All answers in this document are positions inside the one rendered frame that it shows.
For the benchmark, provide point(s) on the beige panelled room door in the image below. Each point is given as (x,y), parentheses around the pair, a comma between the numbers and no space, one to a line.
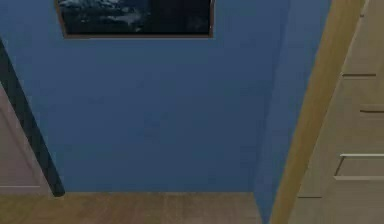
(343,133)

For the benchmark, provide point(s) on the pale grey room door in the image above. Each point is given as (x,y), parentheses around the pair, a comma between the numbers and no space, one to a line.
(16,150)

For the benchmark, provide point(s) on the dark framed wall picture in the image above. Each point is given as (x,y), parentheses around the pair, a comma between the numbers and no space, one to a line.
(136,16)

